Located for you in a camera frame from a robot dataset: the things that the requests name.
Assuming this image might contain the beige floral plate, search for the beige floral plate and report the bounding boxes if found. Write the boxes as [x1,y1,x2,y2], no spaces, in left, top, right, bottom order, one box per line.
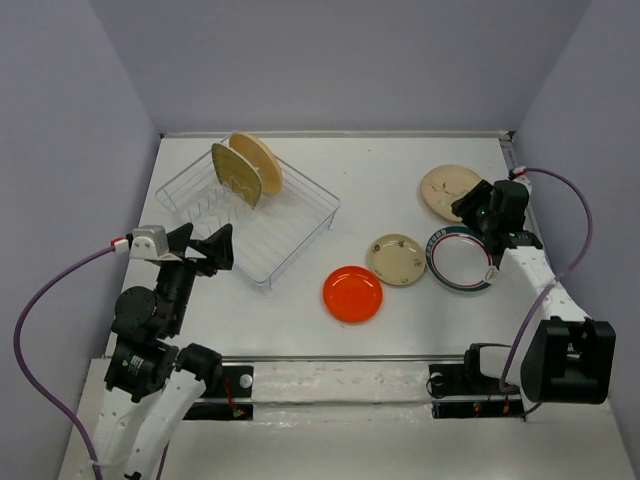
[420,165,482,223]

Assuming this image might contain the white wire dish rack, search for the white wire dish rack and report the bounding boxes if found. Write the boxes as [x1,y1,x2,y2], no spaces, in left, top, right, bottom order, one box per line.
[156,134,340,287]

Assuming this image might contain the white green-rimmed plate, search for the white green-rimmed plate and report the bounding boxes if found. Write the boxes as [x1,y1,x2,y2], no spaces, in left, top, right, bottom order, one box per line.
[425,226,499,293]

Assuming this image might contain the woven bamboo tray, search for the woven bamboo tray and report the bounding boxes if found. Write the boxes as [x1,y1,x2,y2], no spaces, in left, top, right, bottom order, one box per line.
[211,143,263,209]

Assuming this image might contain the tan round plate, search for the tan round plate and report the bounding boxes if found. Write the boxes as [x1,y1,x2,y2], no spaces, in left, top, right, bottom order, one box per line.
[229,132,283,195]

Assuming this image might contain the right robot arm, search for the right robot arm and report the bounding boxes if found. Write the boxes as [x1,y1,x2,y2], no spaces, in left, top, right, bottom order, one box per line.
[452,180,616,405]

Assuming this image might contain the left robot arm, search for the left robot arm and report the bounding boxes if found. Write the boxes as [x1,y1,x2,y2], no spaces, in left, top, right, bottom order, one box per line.
[75,223,234,479]

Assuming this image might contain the small cream plate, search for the small cream plate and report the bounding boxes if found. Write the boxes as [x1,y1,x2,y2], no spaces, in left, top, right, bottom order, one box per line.
[366,233,426,286]

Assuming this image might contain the orange plate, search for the orange plate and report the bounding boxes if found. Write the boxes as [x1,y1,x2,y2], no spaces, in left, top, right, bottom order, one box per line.
[322,265,384,324]

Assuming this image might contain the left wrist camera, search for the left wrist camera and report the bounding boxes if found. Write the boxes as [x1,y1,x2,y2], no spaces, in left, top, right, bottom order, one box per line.
[130,225,169,261]

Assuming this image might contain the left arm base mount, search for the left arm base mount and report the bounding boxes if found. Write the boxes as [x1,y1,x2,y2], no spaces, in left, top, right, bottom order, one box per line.
[184,364,254,421]

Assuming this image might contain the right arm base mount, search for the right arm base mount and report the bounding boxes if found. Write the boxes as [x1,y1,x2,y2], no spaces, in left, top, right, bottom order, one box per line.
[425,363,525,420]

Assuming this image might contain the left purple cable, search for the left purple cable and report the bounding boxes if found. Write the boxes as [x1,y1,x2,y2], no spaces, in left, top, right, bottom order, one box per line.
[12,238,171,480]

